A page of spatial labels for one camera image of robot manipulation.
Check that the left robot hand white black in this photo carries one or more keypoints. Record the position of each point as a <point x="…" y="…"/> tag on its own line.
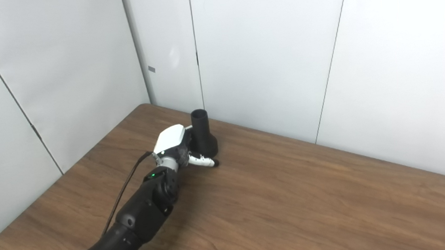
<point x="170" y="143"/>

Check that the black funnel-shaped nozzle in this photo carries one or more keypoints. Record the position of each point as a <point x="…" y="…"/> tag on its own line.
<point x="203" y="136"/>

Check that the small grey wall label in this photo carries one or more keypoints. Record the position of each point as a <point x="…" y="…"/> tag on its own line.
<point x="151" y="69"/>

